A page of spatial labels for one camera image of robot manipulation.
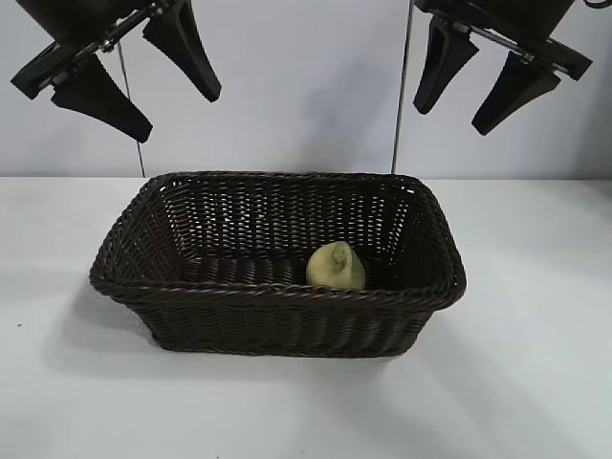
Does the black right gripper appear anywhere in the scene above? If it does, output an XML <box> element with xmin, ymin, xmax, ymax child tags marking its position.
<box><xmin>412</xmin><ymin>0</ymin><xmax>595</xmax><ymax>137</ymax></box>

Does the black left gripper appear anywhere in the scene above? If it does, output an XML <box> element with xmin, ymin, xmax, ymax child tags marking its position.
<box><xmin>10</xmin><ymin>0</ymin><xmax>223</xmax><ymax>143</ymax></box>

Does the pale yellow egg yolk pastry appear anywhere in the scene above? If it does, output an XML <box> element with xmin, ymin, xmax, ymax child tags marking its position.
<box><xmin>305</xmin><ymin>240</ymin><xmax>367</xmax><ymax>290</ymax></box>

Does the dark brown woven basket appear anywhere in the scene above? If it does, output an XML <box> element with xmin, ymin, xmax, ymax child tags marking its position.
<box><xmin>88</xmin><ymin>170</ymin><xmax>468</xmax><ymax>360</ymax></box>

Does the thin metal rod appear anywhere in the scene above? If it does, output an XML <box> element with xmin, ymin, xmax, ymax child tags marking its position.
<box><xmin>115</xmin><ymin>42</ymin><xmax>145</xmax><ymax>175</ymax></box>
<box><xmin>390</xmin><ymin>0</ymin><xmax>413</xmax><ymax>175</ymax></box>

